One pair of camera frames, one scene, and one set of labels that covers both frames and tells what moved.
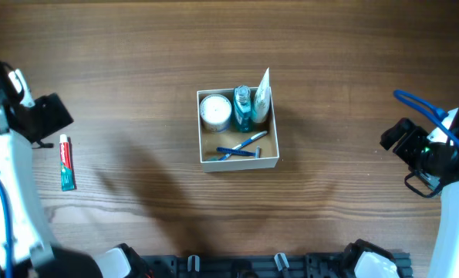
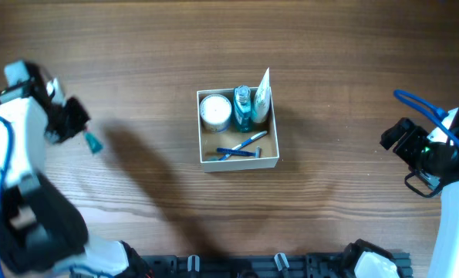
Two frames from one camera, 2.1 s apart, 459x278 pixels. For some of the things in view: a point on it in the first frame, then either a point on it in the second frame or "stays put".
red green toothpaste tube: [67, 171] to [95, 144]
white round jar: [215, 112] stays put
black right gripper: [403, 140] stays put
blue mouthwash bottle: [243, 108] stays put
